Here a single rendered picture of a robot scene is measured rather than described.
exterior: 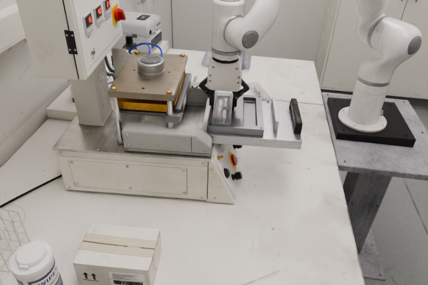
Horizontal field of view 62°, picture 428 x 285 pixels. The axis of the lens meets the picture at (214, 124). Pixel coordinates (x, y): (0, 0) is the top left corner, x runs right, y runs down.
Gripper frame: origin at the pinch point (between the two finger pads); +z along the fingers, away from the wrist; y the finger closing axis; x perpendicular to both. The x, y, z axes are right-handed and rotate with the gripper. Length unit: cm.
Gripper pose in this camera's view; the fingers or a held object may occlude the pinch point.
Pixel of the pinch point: (223, 103)
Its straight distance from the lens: 110.1
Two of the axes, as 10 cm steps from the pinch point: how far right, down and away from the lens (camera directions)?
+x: -0.7, 5.6, -8.3
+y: -10.0, -0.7, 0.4
